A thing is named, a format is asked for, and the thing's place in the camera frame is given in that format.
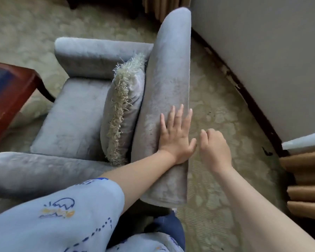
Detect blue jeans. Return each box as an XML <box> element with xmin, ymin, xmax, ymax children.
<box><xmin>144</xmin><ymin>210</ymin><xmax>186</xmax><ymax>250</ymax></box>

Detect light blue printed shirt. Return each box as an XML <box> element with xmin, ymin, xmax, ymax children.
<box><xmin>0</xmin><ymin>178</ymin><xmax>185</xmax><ymax>252</ymax></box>

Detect grey velvet armchair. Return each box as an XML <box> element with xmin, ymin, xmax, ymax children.
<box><xmin>0</xmin><ymin>7</ymin><xmax>192</xmax><ymax>219</ymax></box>

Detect reddish brown wooden table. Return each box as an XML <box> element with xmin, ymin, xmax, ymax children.
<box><xmin>0</xmin><ymin>60</ymin><xmax>55</xmax><ymax>153</ymax></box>

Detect person's left hand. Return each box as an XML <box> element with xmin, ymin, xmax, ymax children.
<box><xmin>157</xmin><ymin>104</ymin><xmax>197</xmax><ymax>166</ymax></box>

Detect person's left forearm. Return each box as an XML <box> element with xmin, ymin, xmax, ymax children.
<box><xmin>98</xmin><ymin>149</ymin><xmax>178</xmax><ymax>214</ymax></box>

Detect grey cushion with cream fringe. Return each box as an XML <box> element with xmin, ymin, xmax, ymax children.
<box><xmin>100</xmin><ymin>53</ymin><xmax>148</xmax><ymax>166</ymax></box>

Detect tan pleated curtain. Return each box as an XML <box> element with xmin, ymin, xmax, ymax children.
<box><xmin>142</xmin><ymin>0</ymin><xmax>191</xmax><ymax>23</ymax></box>
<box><xmin>279</xmin><ymin>149</ymin><xmax>315</xmax><ymax>221</ymax></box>

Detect white window ledge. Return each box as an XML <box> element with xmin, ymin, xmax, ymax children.
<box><xmin>282</xmin><ymin>130</ymin><xmax>315</xmax><ymax>155</ymax></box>

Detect person's right forearm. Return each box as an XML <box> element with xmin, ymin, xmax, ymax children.
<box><xmin>215</xmin><ymin>165</ymin><xmax>315</xmax><ymax>252</ymax></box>

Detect dark wooden baseboard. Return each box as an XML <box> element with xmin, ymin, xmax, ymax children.
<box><xmin>191</xmin><ymin>28</ymin><xmax>290</xmax><ymax>157</ymax></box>

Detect dark furniture base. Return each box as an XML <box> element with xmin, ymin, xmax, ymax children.
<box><xmin>65</xmin><ymin>0</ymin><xmax>142</xmax><ymax>19</ymax></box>

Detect person's right hand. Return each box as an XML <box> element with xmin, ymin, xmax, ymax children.
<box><xmin>199</xmin><ymin>128</ymin><xmax>233</xmax><ymax>174</ymax></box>

